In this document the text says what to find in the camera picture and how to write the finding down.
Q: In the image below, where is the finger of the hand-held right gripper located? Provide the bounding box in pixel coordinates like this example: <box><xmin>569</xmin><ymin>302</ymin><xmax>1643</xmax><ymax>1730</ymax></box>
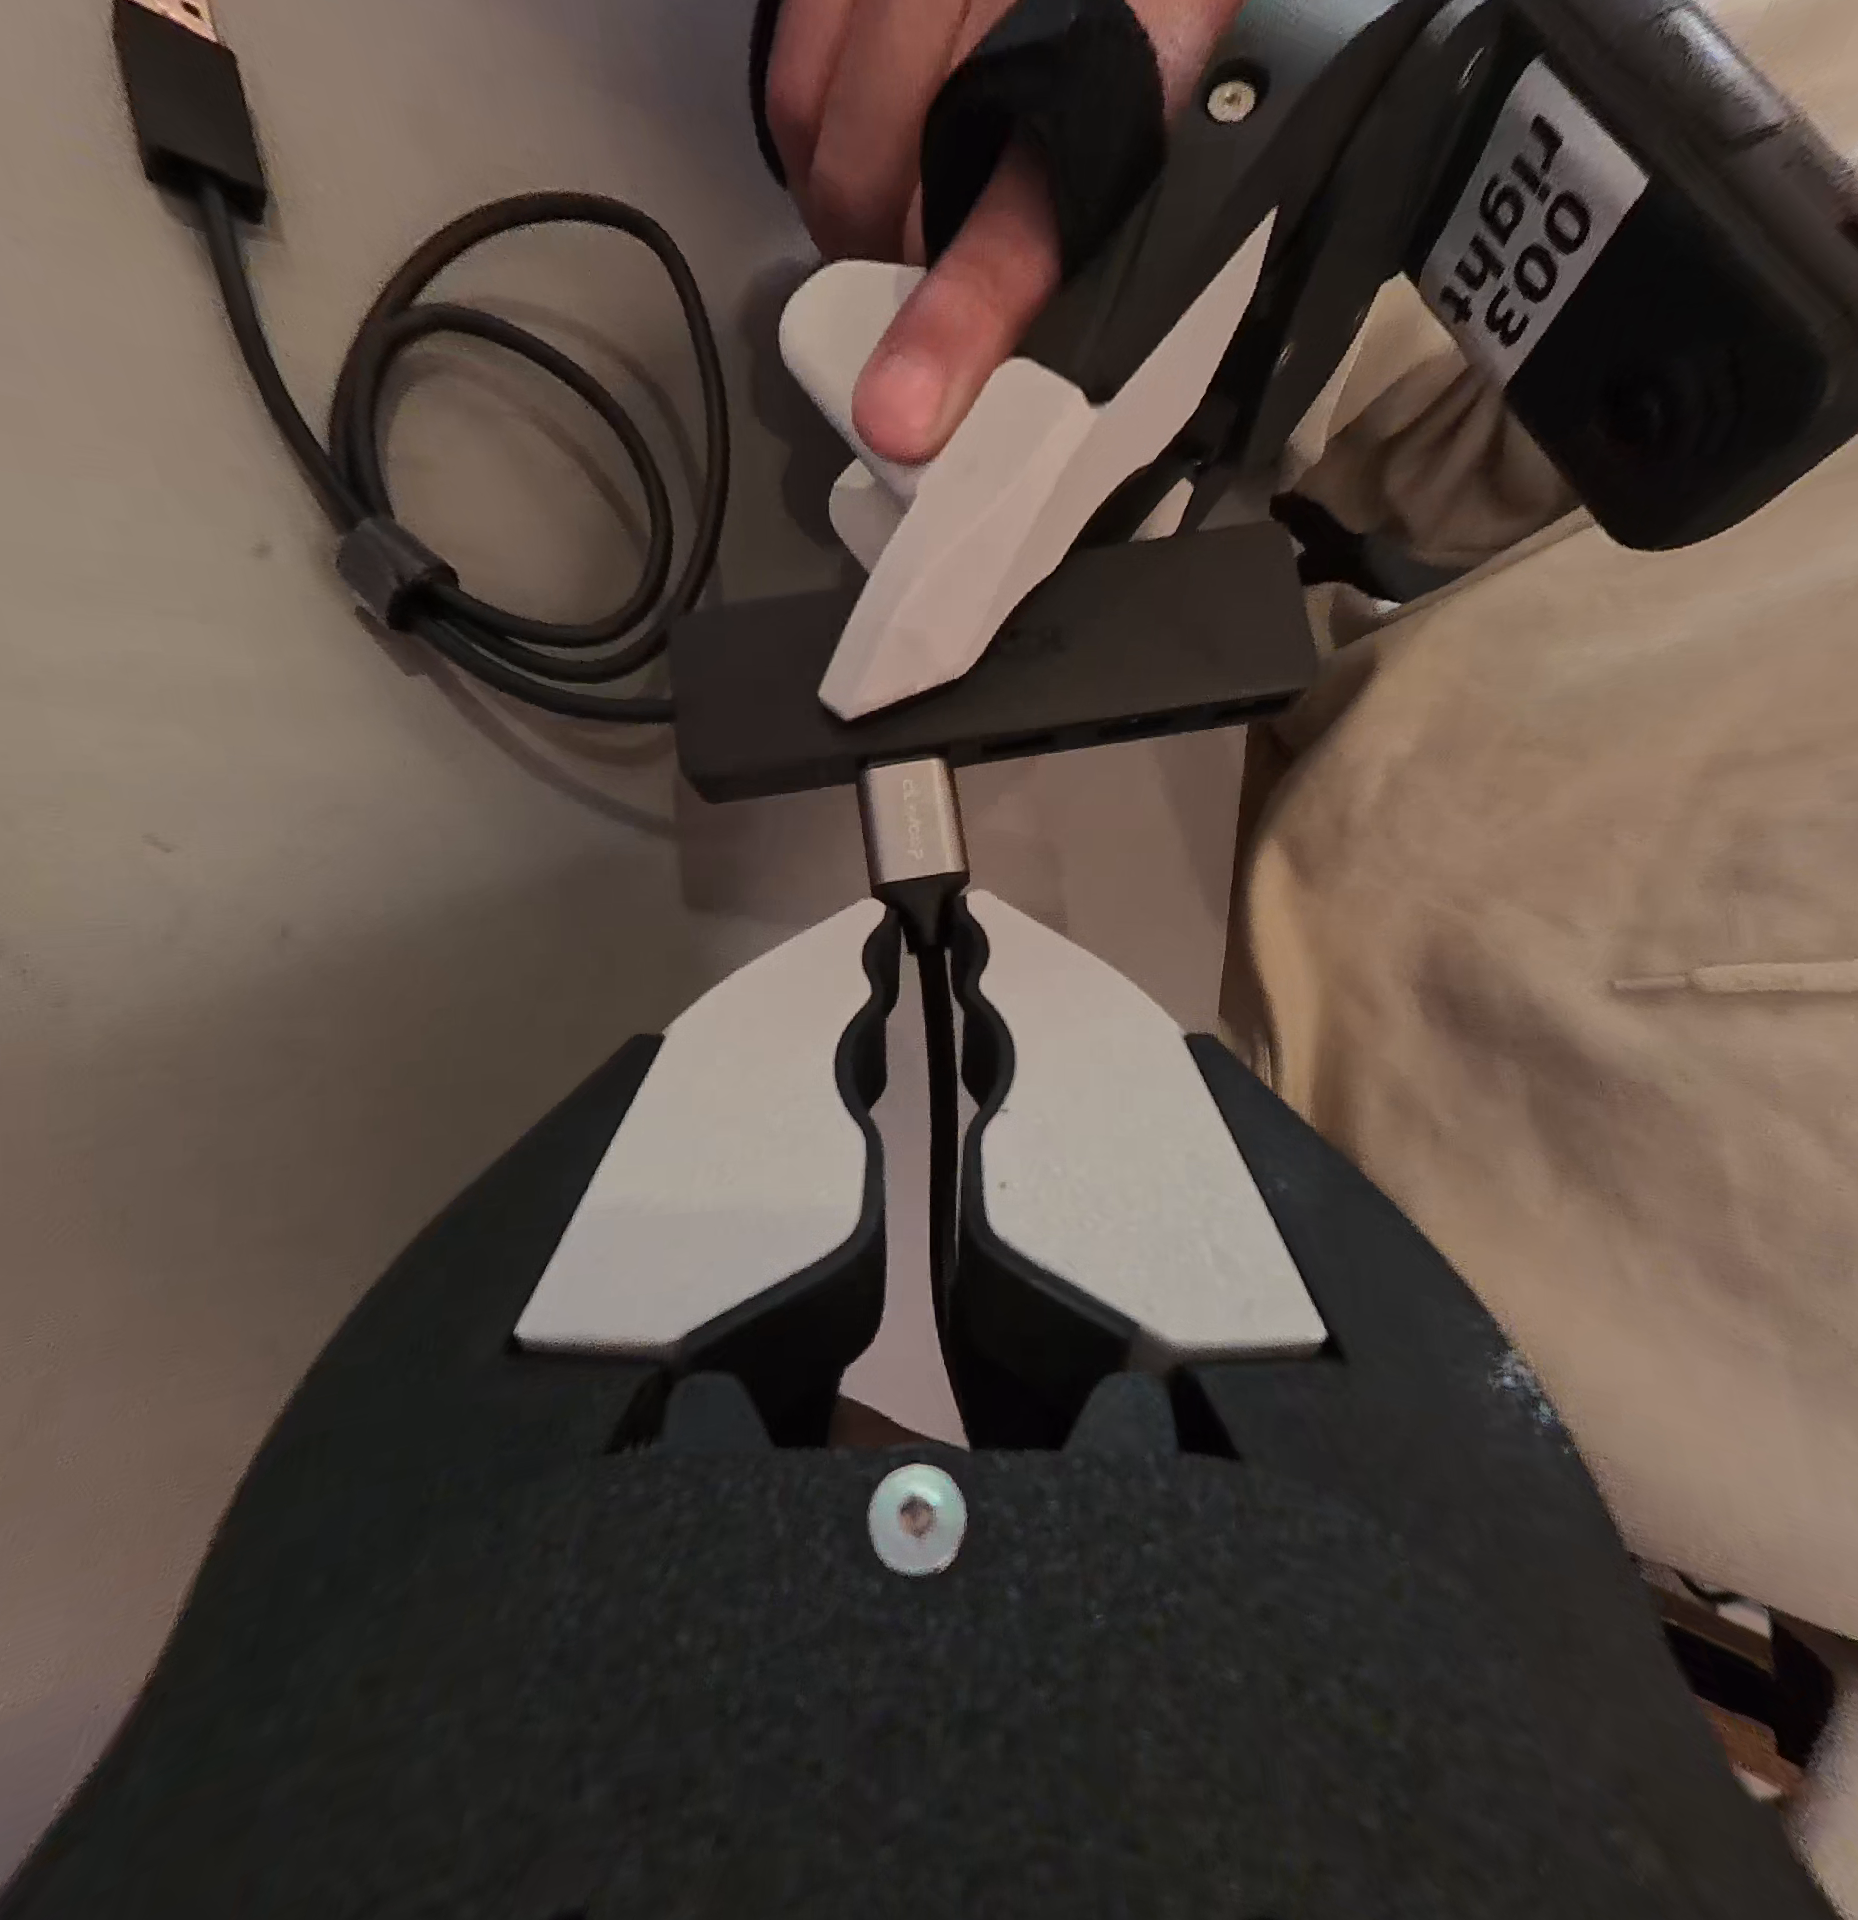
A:
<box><xmin>817</xmin><ymin>208</ymin><xmax>1278</xmax><ymax>727</ymax></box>
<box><xmin>779</xmin><ymin>259</ymin><xmax>937</xmax><ymax>581</ymax></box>

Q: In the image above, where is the thick black cable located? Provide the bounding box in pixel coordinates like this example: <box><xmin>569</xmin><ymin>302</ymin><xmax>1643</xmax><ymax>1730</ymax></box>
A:
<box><xmin>110</xmin><ymin>0</ymin><xmax>720</xmax><ymax>721</ymax></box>

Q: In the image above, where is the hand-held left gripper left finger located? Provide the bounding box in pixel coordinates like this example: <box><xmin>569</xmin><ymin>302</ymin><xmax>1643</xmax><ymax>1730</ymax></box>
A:
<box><xmin>510</xmin><ymin>899</ymin><xmax>892</xmax><ymax>1427</ymax></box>

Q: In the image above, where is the black cable with grey plugs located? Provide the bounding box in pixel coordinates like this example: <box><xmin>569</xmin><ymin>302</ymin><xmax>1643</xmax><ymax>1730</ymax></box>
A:
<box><xmin>854</xmin><ymin>756</ymin><xmax>975</xmax><ymax>1448</ymax></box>

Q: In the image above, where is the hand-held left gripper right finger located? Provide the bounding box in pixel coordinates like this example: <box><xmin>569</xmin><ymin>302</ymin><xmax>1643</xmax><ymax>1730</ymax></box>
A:
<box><xmin>948</xmin><ymin>885</ymin><xmax>1336</xmax><ymax>1448</ymax></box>

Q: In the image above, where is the person's right forearm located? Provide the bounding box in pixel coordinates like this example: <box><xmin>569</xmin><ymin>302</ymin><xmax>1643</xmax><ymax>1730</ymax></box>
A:
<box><xmin>1273</xmin><ymin>285</ymin><xmax>1605</xmax><ymax>601</ymax></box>

